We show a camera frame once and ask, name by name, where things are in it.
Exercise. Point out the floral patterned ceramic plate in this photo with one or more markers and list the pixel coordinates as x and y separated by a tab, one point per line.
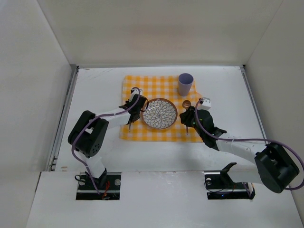
159	114

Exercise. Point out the copper spoon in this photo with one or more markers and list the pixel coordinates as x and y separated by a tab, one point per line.
186	105

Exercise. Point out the yellow white checkered cloth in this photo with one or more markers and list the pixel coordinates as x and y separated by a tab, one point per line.
159	87

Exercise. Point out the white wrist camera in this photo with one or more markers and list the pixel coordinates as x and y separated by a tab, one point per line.
136	90
204	104

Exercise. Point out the lilac plastic cup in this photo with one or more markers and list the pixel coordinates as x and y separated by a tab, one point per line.
185	81

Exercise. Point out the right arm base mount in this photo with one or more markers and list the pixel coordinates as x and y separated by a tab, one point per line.
220	187

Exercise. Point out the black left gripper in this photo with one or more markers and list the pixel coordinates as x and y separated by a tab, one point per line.
132	116

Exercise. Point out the aluminium table rail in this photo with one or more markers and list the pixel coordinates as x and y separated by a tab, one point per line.
243	72
54	150

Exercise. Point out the left aluminium table rail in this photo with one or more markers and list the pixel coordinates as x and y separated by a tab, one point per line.
54	150

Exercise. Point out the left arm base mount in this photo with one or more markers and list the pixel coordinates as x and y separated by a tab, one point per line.
110	190

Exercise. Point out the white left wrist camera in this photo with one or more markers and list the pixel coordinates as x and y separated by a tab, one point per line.
136	90

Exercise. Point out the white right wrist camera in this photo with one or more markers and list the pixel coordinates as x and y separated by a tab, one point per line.
204	104

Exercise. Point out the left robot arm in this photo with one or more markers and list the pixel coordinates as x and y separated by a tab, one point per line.
88	134

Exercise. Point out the right aluminium table rail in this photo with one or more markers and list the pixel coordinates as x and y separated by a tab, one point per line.
243	72

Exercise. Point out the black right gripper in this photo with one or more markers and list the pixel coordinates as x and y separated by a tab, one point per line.
186	118

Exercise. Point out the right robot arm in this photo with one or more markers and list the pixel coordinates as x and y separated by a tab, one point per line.
275	168

